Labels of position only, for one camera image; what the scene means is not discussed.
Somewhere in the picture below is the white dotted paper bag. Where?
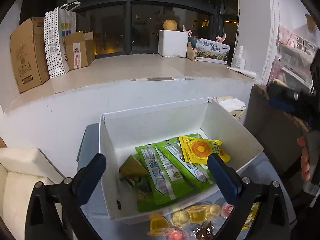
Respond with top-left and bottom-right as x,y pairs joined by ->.
44,1 -> 81,79

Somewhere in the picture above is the green triangular pea packet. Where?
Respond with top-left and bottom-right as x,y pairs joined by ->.
119,155 -> 151,194

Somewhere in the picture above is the brown side cabinet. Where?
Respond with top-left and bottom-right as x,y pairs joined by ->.
244,85 -> 308,198

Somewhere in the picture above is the pink jelly cup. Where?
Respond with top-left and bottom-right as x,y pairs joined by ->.
167,228 -> 188,240

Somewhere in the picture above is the clear drawer organizer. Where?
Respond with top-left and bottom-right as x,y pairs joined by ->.
269,25 -> 318,92

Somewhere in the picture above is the white foam box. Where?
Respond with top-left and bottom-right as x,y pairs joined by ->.
158,30 -> 188,58

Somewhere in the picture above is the yellow jelly cup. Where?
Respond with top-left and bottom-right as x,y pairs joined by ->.
185,205 -> 207,223

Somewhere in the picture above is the small open cardboard box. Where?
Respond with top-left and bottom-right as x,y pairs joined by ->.
63,31 -> 95,70

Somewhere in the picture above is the pale jelly cup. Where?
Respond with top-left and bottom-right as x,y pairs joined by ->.
171,210 -> 191,228

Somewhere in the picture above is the orange jelly cup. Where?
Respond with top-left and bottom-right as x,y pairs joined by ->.
148,217 -> 172,236

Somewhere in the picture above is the white plastic bottle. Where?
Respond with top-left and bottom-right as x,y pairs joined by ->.
231,46 -> 246,69

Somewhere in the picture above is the large brown cardboard box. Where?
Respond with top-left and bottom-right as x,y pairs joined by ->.
10,17 -> 49,93

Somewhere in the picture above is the tissue pack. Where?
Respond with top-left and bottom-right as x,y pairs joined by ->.
213,96 -> 246,121

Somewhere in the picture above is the yellow sunflower seed packet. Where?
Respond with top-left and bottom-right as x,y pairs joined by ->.
178,136 -> 231,165

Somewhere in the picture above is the printed long flat box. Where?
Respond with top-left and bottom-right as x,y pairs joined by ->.
195,38 -> 231,64

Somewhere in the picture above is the orange round fruit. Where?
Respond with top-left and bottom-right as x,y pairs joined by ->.
163,20 -> 178,31

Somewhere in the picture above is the white cardboard box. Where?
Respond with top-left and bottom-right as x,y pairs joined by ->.
99,98 -> 263,224

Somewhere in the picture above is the right hand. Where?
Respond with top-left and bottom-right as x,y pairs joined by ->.
297,136 -> 310,181

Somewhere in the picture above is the cream sofa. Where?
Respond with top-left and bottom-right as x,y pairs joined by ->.
1,147 -> 65,239

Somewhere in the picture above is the green snack packet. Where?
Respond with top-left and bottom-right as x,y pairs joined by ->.
134,142 -> 194,205
156,137 -> 215,191

